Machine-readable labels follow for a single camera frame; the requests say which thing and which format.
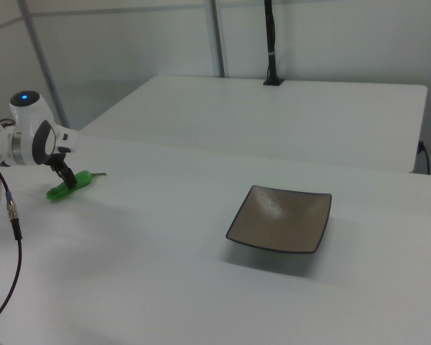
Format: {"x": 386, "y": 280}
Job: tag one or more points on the black camera stand pole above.
{"x": 272, "y": 43}

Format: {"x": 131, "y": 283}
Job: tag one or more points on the white side table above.
{"x": 255, "y": 118}

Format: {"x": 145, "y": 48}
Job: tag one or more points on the slanted grey metal frame post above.
{"x": 43, "y": 57}

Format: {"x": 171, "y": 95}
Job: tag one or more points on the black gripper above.
{"x": 56, "y": 161}

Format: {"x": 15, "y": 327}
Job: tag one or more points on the green chili pepper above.
{"x": 59, "y": 192}

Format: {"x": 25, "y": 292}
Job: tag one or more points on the square brown ceramic plate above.
{"x": 278, "y": 223}

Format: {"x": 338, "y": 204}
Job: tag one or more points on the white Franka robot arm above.
{"x": 28, "y": 122}

